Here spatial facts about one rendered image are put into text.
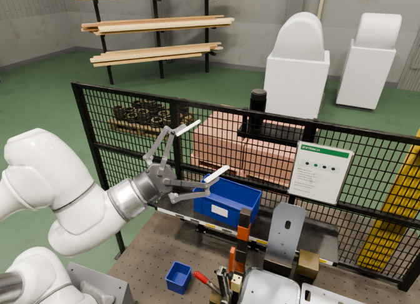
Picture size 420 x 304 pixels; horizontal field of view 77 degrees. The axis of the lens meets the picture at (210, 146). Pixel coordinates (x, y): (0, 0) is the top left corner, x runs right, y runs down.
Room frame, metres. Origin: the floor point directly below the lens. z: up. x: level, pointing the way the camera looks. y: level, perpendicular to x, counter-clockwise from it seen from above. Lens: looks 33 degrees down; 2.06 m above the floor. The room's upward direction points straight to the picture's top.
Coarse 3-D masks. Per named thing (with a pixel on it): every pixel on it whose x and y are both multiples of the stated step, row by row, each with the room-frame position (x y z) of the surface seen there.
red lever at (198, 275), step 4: (196, 272) 0.56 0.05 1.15; (196, 276) 0.55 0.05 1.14; (200, 276) 0.55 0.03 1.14; (204, 276) 0.56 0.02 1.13; (200, 280) 0.54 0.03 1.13; (204, 280) 0.54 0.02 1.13; (208, 280) 0.55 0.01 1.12; (204, 284) 0.54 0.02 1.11; (208, 284) 0.54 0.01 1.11; (212, 284) 0.54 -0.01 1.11; (212, 288) 0.53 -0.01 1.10; (216, 288) 0.53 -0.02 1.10; (216, 292) 0.52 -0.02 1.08; (220, 292) 0.52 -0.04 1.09; (228, 296) 0.52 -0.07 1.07
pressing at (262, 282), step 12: (252, 276) 0.63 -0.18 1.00; (264, 276) 0.63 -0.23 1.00; (276, 276) 0.63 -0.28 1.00; (252, 288) 0.58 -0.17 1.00; (264, 288) 0.58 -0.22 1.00; (276, 288) 0.58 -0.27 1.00; (288, 288) 0.58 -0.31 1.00; (300, 288) 0.59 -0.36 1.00; (240, 300) 0.54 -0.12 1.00; (252, 300) 0.54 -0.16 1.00; (264, 300) 0.54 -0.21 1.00; (276, 300) 0.54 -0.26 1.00; (288, 300) 0.54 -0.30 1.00
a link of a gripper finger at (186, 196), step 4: (192, 192) 0.50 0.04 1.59; (196, 192) 0.49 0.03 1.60; (200, 192) 0.49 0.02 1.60; (204, 192) 0.49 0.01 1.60; (208, 192) 0.49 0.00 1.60; (180, 196) 0.47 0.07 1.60; (184, 196) 0.48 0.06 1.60; (188, 196) 0.48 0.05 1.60; (192, 196) 0.48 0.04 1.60; (196, 196) 0.48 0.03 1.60; (200, 196) 0.48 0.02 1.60; (204, 196) 0.48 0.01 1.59; (172, 200) 0.47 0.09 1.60; (176, 200) 0.47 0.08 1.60
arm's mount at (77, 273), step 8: (72, 264) 0.73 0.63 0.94; (72, 272) 0.70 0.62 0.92; (80, 272) 0.70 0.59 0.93; (88, 272) 0.69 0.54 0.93; (96, 272) 0.69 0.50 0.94; (72, 280) 0.68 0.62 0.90; (80, 280) 0.67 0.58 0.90; (88, 280) 0.67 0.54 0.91; (96, 280) 0.67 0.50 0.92; (104, 280) 0.66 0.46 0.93; (112, 280) 0.66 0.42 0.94; (120, 280) 0.65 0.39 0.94; (104, 288) 0.64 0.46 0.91; (112, 288) 0.63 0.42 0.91; (120, 288) 0.63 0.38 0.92; (128, 288) 0.64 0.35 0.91; (120, 296) 0.60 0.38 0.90; (128, 296) 0.62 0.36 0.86
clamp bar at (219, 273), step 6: (216, 270) 0.54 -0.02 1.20; (222, 270) 0.53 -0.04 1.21; (222, 276) 0.51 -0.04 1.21; (228, 276) 0.51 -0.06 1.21; (222, 282) 0.51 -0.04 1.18; (228, 282) 0.53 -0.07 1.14; (222, 288) 0.51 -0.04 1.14; (228, 288) 0.53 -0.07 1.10; (222, 294) 0.50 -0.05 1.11; (228, 294) 0.53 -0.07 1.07
